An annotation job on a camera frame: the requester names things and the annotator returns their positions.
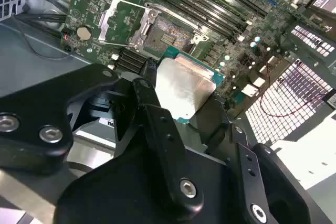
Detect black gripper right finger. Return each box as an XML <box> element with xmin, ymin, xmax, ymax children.
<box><xmin>188</xmin><ymin>95</ymin><xmax>334</xmax><ymax>224</ymax></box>

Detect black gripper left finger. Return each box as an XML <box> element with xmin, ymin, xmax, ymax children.
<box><xmin>0</xmin><ymin>60</ymin><xmax>204</xmax><ymax>221</ymax></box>

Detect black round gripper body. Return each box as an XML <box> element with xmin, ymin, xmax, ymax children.
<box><xmin>54</xmin><ymin>87</ymin><xmax>245</xmax><ymax>224</ymax></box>

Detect silver green CPU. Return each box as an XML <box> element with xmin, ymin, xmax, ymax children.
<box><xmin>154</xmin><ymin>45</ymin><xmax>226</xmax><ymax>126</ymax></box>

